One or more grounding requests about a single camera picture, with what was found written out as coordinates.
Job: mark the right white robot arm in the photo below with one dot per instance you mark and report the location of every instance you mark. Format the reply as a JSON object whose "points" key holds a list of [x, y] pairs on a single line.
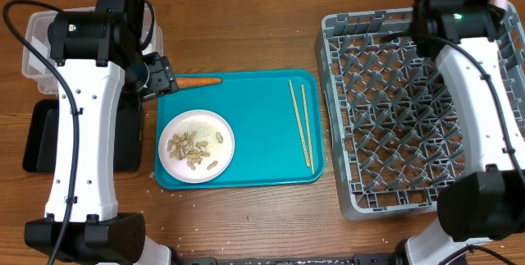
{"points": [[487, 203]]}

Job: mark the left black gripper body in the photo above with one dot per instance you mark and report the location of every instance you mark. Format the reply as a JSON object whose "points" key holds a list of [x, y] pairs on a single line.
{"points": [[161, 78]]}

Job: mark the grey dishwasher rack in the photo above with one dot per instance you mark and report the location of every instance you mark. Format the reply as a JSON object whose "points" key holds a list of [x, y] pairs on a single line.
{"points": [[395, 139]]}

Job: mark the wooden chopstick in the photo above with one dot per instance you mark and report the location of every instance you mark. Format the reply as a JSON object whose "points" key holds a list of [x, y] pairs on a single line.
{"points": [[299, 123], [310, 149]]}

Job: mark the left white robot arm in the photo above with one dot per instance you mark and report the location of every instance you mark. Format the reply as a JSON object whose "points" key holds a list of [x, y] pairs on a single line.
{"points": [[96, 56]]}

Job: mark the teal serving tray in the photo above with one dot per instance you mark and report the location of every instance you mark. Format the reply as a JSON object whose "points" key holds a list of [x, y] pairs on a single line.
{"points": [[259, 108]]}

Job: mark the black plastic tray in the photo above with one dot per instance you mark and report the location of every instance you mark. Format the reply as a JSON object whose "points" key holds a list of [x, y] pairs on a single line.
{"points": [[41, 144]]}

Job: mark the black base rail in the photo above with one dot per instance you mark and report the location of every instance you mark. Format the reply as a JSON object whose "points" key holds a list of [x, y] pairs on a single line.
{"points": [[357, 259]]}

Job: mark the white round plate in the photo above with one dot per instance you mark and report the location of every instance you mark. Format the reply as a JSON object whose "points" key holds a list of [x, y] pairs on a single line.
{"points": [[207, 124]]}

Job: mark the orange carrot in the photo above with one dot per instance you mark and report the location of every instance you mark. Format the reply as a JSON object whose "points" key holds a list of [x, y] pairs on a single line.
{"points": [[190, 82]]}

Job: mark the peanut shells pile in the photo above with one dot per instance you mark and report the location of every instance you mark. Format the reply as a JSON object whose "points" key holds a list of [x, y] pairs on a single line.
{"points": [[186, 147]]}

